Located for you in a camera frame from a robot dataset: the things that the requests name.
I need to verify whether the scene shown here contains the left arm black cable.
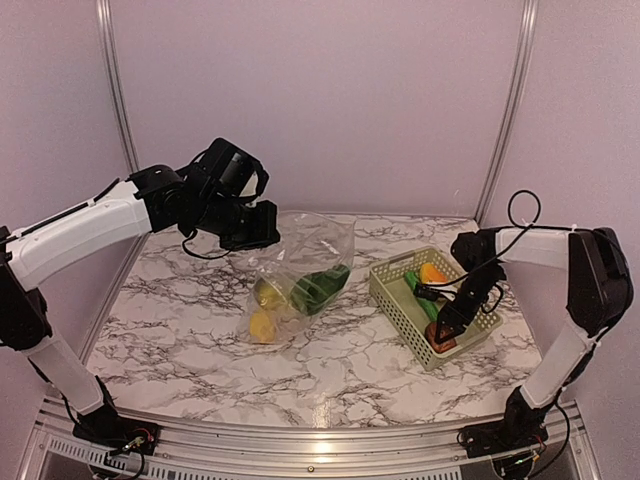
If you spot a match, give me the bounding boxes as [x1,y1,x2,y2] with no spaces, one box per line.
[179,227,236,260]

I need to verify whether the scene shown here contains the clear zip top bag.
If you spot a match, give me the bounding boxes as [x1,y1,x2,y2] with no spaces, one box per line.
[235,211,355,345]

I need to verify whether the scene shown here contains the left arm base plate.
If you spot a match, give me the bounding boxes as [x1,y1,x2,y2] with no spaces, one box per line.
[72,417,160,456]

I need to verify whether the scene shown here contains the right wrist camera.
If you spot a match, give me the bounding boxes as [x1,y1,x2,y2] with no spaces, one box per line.
[413,283,457,302]

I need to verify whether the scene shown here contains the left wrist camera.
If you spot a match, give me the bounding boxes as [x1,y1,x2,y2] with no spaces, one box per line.
[187,138,269,204]

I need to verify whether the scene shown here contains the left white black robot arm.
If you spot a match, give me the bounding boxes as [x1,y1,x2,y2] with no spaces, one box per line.
[1,163,280,447]

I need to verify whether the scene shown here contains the beige perforated plastic basket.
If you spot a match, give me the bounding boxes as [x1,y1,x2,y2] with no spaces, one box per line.
[369,247,503,371]

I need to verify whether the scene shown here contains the brown bread bun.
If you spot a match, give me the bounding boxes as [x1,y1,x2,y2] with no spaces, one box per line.
[425,322,457,354]

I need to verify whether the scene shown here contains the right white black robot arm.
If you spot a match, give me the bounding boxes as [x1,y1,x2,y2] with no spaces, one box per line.
[434,225,634,451]

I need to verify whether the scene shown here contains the green white bok choy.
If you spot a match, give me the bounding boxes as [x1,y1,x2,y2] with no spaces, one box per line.
[289,264,351,317]

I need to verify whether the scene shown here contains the front aluminium rail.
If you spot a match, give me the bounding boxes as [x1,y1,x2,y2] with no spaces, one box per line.
[16,396,602,479]

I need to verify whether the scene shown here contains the right aluminium frame post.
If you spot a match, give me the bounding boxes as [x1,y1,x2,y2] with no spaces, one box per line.
[474,0,539,225]

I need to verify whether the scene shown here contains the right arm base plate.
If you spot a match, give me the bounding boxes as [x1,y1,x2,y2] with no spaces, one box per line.
[456,420,549,458]

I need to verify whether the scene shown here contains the left aluminium frame post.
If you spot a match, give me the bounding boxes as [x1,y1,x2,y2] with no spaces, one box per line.
[96,0,140,173]

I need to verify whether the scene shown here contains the green cucumber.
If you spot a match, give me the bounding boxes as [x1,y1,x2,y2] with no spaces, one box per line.
[404,271,439,322]

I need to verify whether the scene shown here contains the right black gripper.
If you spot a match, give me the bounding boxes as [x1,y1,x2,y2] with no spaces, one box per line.
[435,265,503,343]

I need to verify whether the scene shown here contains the aluminium frame post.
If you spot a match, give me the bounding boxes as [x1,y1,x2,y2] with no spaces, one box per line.
[474,0,539,225]
[96,0,140,173]

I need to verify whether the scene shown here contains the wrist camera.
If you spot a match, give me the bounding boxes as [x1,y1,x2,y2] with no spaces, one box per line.
[187,138,269,204]
[413,283,457,302]

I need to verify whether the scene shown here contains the yellow lemon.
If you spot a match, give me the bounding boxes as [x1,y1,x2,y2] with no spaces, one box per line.
[249,311,276,344]
[253,279,286,310]

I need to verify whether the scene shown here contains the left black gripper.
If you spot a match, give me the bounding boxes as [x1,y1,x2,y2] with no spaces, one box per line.
[194,191,280,251]

